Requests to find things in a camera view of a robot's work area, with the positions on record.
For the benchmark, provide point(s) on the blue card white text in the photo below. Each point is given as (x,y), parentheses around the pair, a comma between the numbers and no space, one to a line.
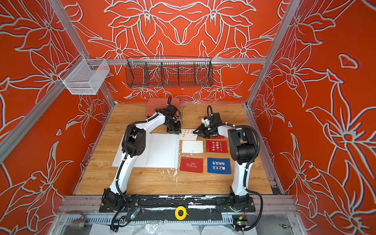
(219,166)

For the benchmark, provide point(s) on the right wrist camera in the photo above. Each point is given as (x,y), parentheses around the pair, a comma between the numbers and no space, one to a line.
(206,121)

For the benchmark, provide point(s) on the red card middle row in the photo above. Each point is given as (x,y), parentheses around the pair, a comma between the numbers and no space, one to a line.
(216,146)

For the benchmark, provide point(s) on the white photo album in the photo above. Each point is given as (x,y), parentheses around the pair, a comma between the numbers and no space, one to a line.
(162,151)

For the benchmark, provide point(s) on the yellow tape roll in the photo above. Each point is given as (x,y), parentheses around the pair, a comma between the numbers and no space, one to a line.
(181,213)

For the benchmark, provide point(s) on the white card red chinese text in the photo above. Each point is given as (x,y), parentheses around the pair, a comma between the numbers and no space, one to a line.
(187,135)

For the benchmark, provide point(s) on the blank white card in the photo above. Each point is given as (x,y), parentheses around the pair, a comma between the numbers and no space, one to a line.
(194,147)

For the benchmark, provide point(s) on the yellow handled hex key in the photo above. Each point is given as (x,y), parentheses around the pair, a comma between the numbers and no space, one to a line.
(182,114)

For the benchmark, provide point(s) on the red card row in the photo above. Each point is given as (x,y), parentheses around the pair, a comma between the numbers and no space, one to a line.
(217,137)
(216,146)

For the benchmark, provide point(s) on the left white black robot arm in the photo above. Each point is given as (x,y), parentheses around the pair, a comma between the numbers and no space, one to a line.
(133,145)

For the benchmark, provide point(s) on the red card top row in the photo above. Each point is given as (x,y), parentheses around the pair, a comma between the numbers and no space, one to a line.
(217,137)

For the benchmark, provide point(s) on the red plastic tool case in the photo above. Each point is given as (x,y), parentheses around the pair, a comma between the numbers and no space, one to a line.
(160,103)

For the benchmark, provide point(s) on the black wire basket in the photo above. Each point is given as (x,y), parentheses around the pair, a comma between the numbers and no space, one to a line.
(174,72)

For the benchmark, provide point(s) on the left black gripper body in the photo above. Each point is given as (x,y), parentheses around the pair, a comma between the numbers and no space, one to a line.
(173,127)

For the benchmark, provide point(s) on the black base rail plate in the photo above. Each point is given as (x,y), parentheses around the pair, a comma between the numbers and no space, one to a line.
(201,209)

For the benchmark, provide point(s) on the white mesh basket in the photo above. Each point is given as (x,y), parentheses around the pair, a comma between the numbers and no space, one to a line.
(83,78)

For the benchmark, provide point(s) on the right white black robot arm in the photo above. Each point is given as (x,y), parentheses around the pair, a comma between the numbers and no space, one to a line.
(244,146)

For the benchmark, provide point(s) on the red card white script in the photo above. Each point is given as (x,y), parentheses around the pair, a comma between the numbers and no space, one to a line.
(194,165)

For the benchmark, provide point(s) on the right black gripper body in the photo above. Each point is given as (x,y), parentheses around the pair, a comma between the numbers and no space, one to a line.
(209,131)

